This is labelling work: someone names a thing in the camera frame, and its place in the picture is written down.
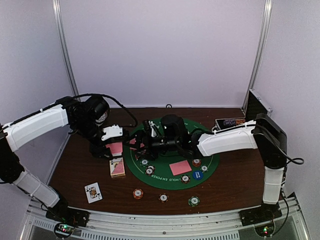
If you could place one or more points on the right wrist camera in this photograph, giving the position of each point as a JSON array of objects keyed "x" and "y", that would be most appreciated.
[{"x": 169, "y": 126}]

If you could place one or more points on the red backed card deck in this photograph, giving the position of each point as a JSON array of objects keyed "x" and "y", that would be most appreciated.
[{"x": 116, "y": 148}]

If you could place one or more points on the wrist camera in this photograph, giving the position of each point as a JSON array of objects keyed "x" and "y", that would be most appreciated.
[
  {"x": 111, "y": 132},
  {"x": 169, "y": 126}
]

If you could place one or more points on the blue small blind button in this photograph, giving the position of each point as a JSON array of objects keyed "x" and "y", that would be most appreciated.
[{"x": 197, "y": 175}]

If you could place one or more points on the face down card bottom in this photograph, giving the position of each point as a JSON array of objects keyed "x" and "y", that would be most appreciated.
[{"x": 180, "y": 167}]

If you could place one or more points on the aluminium poker chip case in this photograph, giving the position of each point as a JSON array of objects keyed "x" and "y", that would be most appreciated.
[{"x": 254, "y": 106}]

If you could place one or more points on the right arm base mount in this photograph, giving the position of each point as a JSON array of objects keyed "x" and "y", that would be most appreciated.
[{"x": 258, "y": 215}]

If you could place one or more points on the left aluminium frame post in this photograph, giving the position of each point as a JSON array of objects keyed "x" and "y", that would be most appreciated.
[{"x": 56, "y": 4}]

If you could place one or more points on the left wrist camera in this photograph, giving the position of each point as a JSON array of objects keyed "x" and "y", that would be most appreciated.
[{"x": 111, "y": 132}]

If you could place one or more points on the jack of clubs card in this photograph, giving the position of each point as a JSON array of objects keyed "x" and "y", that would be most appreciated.
[{"x": 93, "y": 193}]

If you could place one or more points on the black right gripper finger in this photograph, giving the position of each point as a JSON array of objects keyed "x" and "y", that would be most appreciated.
[
  {"x": 138, "y": 137},
  {"x": 149, "y": 154}
]

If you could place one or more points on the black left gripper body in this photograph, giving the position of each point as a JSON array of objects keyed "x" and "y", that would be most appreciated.
[{"x": 92, "y": 144}]

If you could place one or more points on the green round poker mat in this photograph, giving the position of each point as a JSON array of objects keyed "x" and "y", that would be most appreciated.
[{"x": 170, "y": 171}]

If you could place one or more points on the aluminium frame post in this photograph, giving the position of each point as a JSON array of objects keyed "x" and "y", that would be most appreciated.
[
  {"x": 262, "y": 40},
  {"x": 56, "y": 4}
]

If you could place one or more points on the black red triangle button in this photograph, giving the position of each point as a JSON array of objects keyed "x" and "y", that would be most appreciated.
[{"x": 138, "y": 154}]

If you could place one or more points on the black chip bottom mat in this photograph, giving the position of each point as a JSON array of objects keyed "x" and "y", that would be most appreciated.
[{"x": 185, "y": 179}]

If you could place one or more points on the black chips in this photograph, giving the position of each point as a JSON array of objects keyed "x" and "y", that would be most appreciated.
[{"x": 150, "y": 170}]

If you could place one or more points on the floral patterned plate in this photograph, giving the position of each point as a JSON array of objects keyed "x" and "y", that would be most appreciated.
[{"x": 103, "y": 118}]

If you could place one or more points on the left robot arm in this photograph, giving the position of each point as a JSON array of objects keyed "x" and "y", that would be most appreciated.
[{"x": 81, "y": 118}]

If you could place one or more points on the aluminium front rail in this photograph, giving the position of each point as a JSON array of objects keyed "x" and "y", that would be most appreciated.
[{"x": 224, "y": 225}]

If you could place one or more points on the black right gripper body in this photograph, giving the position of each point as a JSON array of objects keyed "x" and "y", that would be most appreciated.
[{"x": 164, "y": 146}]

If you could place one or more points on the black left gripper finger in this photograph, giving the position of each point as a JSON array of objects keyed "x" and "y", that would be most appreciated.
[
  {"x": 98, "y": 153},
  {"x": 108, "y": 152}
]

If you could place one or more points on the black hundred chip stack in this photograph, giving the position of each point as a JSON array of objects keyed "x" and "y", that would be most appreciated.
[{"x": 163, "y": 198}]

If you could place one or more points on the gold playing card box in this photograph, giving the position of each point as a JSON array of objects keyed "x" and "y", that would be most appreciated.
[{"x": 117, "y": 167}]

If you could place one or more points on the green chip stack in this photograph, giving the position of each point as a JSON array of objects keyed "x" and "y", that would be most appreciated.
[{"x": 194, "y": 201}]

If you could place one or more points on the red five chip stack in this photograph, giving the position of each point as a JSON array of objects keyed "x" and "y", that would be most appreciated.
[{"x": 138, "y": 193}]

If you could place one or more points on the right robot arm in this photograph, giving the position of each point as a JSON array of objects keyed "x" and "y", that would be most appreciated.
[{"x": 262, "y": 134}]

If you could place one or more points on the right aluminium frame post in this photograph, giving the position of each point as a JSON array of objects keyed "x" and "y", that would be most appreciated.
[{"x": 262, "y": 40}]

